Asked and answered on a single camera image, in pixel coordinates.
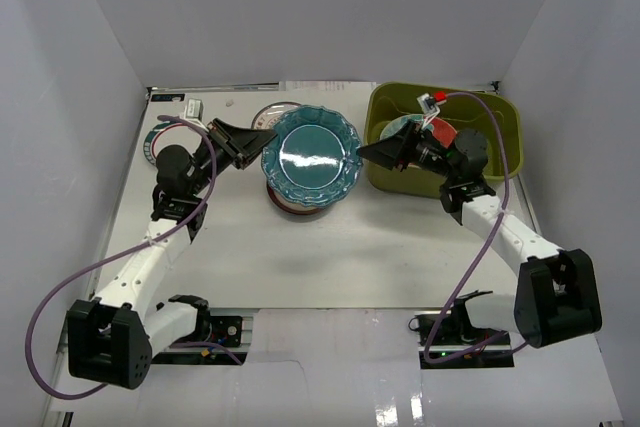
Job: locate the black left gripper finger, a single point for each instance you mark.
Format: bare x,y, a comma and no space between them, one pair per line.
248,144
228,149

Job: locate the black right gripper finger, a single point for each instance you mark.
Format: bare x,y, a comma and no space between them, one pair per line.
408,160
384,153

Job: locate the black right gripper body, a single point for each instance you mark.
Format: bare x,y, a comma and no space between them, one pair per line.
434,160

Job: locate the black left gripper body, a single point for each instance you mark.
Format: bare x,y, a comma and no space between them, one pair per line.
225,143

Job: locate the red teal flower plate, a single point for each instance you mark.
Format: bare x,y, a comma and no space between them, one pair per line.
444,132

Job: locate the teal scalloped plate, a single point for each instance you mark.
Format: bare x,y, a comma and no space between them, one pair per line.
313,161

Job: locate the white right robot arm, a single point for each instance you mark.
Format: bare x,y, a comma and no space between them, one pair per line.
556,296

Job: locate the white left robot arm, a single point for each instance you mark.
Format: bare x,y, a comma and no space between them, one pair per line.
113,338

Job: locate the olive green plastic bin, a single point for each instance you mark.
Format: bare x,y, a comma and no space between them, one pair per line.
392,100

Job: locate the white orange sunburst plate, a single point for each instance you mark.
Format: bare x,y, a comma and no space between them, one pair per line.
268,116

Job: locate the white green rimmed plate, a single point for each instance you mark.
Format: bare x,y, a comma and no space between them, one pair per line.
168,133

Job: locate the white papers at back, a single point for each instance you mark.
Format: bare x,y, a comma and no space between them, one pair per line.
327,85

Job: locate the blue label sticker left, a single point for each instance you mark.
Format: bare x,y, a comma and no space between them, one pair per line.
171,97

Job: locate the red rimmed beige plate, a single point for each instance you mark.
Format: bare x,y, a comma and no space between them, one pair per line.
293,208

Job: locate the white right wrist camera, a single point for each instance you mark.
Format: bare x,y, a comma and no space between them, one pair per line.
430,105

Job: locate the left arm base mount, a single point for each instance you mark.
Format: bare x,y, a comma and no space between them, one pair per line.
227,331

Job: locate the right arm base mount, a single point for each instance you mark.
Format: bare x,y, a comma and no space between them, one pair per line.
449,340

